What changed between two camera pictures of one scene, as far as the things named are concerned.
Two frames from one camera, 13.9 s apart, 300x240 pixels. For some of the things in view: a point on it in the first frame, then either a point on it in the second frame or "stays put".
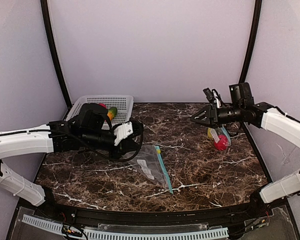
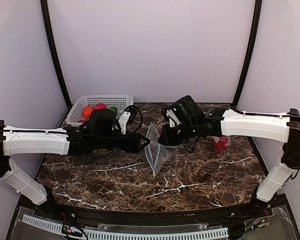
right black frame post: [251, 42] stays put
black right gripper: [212, 115] → [171, 135]
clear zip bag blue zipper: [150, 160] → [157, 155]
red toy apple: [222, 144] stays put
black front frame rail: [207, 217] stays put
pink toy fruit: [103, 105] stays put
